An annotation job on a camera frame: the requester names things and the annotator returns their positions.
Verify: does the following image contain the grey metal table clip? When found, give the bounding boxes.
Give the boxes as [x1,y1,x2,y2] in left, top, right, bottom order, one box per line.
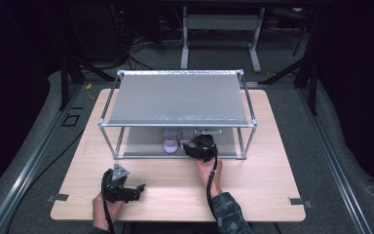
[287,196,314,210]

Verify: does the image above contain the grey metal desk frame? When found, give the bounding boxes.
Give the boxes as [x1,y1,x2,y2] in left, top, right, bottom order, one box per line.
[179,5,266,74]

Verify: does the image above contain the metal shoe rack grey shelves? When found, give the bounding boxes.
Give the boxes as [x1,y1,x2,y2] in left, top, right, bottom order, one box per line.
[97,68,258,161]

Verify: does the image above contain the person's left hand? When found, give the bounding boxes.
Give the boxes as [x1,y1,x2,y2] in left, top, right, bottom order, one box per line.
[92,192,125,230]

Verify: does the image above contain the yellow cable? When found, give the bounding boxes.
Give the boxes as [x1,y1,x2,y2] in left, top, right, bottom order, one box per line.
[85,83,97,101]

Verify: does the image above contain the black floor cable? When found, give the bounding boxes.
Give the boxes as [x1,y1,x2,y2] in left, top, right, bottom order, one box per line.
[5,130,86,234]

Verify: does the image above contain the left hand-held gripper black cable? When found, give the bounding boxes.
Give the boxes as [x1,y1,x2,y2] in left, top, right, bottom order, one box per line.
[100,181,117,234]

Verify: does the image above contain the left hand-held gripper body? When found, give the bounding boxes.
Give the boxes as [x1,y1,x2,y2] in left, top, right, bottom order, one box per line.
[100,163,138,204]

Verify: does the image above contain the person's right hand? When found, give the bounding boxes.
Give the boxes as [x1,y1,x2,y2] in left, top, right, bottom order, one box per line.
[194,157,224,200]

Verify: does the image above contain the grey metal floor rail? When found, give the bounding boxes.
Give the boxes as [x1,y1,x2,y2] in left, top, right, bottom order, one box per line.
[0,85,83,234]
[297,87,374,234]

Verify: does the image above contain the bundle of black cables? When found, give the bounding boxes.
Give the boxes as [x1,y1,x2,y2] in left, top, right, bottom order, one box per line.
[115,9,155,71]

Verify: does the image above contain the right hand-held gripper black cable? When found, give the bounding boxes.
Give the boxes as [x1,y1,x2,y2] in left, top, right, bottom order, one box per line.
[206,139,220,219]

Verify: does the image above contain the dark metal stand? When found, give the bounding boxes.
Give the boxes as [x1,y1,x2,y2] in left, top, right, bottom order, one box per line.
[258,9,319,115]
[59,57,86,111]

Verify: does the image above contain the hand-held gripper black cable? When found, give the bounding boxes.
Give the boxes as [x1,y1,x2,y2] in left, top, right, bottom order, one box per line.
[100,181,117,234]
[206,139,220,219]

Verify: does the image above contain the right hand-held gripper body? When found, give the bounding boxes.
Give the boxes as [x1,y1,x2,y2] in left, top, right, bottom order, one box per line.
[188,129,223,164]

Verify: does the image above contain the black square floor frame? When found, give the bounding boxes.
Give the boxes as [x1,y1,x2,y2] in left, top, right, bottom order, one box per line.
[61,113,82,128]

